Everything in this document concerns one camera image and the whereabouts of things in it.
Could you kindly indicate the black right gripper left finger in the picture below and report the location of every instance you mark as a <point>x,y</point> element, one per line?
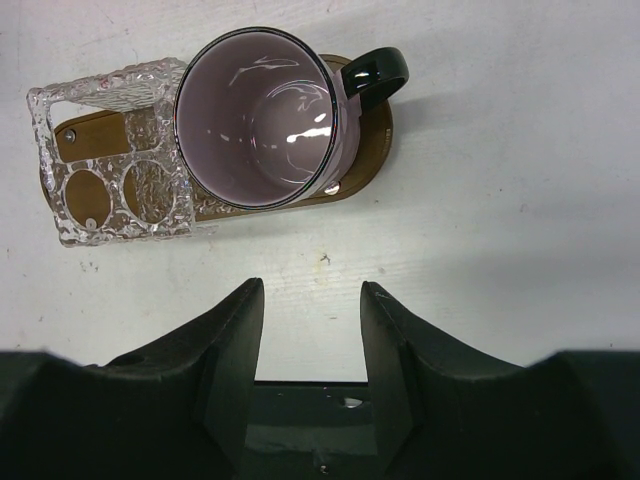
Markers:
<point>176,408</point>

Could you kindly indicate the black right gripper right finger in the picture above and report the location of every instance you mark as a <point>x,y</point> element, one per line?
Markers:
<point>445,410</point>

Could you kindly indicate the clear acrylic toothbrush holder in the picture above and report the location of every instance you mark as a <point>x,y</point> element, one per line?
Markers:
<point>109,165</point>

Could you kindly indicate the lilac mug black handle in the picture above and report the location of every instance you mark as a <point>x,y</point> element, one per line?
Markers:
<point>261,121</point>

